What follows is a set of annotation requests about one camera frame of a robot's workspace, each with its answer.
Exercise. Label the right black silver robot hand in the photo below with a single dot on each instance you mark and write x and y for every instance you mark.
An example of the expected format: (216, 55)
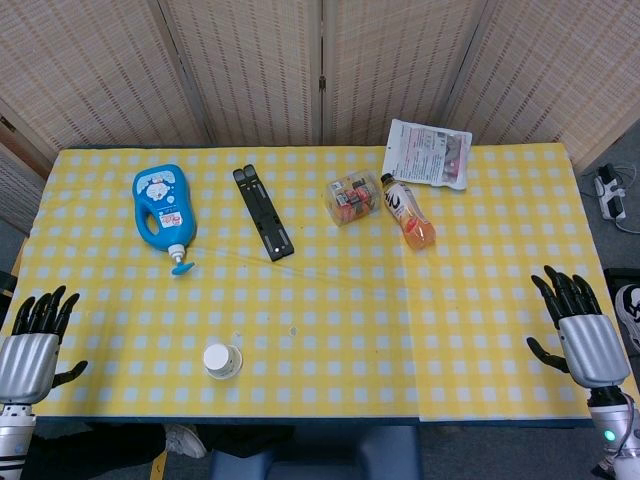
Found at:
(592, 350)

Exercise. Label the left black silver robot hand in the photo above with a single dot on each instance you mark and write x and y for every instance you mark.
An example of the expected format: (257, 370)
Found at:
(27, 362)

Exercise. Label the paper cup with text print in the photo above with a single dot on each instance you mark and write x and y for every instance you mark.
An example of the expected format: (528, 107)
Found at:
(216, 358)

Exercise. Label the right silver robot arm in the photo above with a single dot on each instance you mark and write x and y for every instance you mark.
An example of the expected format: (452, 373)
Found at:
(612, 435)

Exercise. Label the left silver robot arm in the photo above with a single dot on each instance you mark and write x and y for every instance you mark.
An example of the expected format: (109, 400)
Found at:
(12, 440)

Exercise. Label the black and white shoe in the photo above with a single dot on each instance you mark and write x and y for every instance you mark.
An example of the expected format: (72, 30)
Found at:
(631, 310)

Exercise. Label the yellow checked tablecloth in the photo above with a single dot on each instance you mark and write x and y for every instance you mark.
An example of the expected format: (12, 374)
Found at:
(300, 310)
(490, 260)

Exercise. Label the white power strip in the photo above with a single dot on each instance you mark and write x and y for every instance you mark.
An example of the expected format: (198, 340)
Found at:
(610, 192)

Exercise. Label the white sneaker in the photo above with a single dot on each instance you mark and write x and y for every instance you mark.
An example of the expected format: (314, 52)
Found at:
(186, 441)

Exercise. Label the woven folding screen panel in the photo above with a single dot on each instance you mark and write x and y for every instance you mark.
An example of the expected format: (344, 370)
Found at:
(555, 65)
(17, 185)
(250, 65)
(395, 60)
(100, 70)

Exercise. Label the blue pump detergent bottle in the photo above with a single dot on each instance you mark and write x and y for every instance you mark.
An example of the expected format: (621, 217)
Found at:
(159, 202)

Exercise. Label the orange drink bottle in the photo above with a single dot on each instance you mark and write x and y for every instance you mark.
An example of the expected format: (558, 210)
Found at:
(409, 215)

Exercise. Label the white printed snack bag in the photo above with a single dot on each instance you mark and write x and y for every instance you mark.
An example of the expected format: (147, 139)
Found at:
(425, 155)

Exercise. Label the black folding stand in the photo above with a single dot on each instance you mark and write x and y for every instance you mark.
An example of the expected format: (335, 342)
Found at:
(262, 212)

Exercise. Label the clear plastic snack box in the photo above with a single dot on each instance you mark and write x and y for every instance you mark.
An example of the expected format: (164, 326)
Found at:
(351, 197)

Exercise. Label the blue padded seat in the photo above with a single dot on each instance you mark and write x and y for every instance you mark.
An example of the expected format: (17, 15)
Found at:
(320, 457)

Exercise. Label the metal screen hinge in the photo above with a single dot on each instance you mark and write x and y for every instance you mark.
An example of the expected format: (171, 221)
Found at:
(322, 82)

